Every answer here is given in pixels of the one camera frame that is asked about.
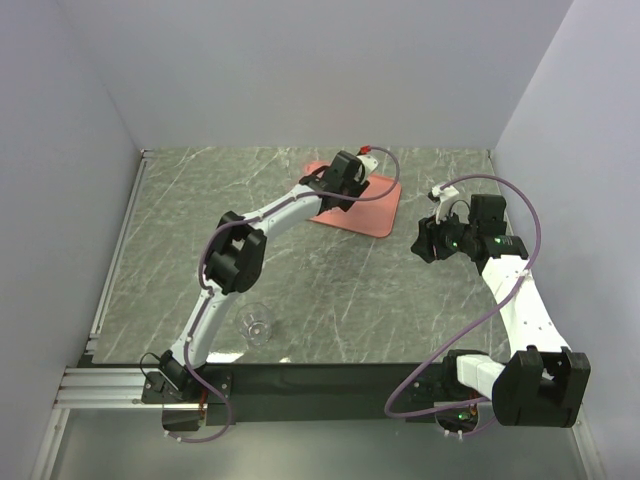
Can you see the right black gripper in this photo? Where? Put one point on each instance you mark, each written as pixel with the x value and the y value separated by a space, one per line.
pixel 429 234

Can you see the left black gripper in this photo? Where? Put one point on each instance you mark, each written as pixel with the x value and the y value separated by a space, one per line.
pixel 358 187

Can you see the clear glass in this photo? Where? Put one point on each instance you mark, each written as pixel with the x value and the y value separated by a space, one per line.
pixel 254 321

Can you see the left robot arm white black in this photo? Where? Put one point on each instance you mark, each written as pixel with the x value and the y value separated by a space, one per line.
pixel 232 261

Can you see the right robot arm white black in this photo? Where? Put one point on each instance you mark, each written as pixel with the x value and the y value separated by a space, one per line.
pixel 543 383

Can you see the pink plastic tray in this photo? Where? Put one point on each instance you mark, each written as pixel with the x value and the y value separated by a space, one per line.
pixel 374 219

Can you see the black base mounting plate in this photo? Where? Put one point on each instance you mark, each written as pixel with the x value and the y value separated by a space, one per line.
pixel 283 391

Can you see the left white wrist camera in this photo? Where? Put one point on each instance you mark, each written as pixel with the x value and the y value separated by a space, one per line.
pixel 369 163

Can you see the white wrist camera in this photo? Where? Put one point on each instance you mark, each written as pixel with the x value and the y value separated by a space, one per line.
pixel 443 197
pixel 369 163

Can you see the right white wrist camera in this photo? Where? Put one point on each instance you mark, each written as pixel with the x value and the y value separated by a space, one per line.
pixel 443 197

